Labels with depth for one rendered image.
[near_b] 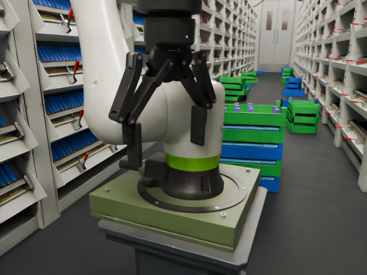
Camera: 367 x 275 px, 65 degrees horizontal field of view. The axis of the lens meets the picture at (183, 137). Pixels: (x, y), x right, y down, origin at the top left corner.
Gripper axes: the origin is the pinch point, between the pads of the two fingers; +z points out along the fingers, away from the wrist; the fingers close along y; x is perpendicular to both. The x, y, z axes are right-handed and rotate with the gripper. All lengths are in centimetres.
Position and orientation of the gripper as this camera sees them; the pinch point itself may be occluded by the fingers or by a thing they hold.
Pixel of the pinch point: (169, 147)
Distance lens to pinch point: 48.2
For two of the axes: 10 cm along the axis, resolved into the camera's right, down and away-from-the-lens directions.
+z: -0.2, 9.4, 3.5
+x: 6.8, 2.7, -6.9
